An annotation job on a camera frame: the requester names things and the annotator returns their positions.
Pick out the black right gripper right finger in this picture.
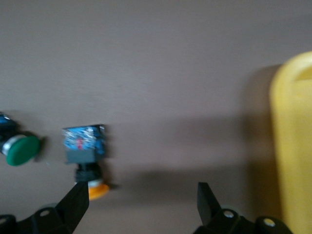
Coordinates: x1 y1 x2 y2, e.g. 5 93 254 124
195 182 259 234

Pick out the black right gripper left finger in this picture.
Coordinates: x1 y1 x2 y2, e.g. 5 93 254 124
17 180 89 234

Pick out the yellow push button switch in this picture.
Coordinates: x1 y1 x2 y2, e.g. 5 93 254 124
62 124 110 201

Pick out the yellow plastic tray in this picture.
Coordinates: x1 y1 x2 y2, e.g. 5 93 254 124
269 50 312 234

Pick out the brown table cover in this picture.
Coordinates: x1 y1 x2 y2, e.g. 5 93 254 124
0 0 312 234

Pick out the green push button switch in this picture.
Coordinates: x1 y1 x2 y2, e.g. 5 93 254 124
0 112 42 167

